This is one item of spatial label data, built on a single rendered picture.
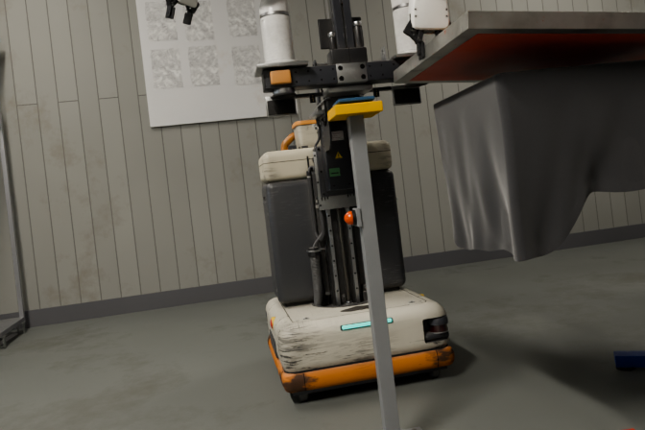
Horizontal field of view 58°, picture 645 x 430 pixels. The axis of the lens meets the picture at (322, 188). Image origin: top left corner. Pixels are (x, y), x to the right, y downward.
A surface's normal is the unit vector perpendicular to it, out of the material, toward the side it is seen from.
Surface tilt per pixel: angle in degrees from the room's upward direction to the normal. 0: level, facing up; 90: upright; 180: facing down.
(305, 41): 90
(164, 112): 90
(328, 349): 90
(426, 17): 94
